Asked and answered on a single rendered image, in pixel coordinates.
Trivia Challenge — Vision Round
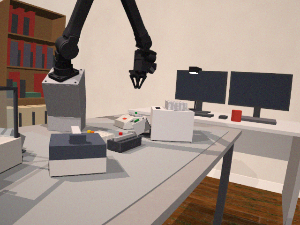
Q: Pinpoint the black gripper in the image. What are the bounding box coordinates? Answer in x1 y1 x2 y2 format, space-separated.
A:
129 60 149 89

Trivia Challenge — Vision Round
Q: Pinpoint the white tube rack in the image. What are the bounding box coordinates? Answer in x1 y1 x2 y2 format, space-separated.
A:
95 131 115 143

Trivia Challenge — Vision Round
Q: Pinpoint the cream block with round holes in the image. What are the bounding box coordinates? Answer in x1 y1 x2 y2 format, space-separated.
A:
115 113 144 129

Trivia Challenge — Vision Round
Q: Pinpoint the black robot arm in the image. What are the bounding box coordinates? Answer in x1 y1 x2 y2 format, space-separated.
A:
48 0 157 83

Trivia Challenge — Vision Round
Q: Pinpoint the grey flat mat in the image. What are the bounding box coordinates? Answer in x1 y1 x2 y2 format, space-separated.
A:
0 126 229 225

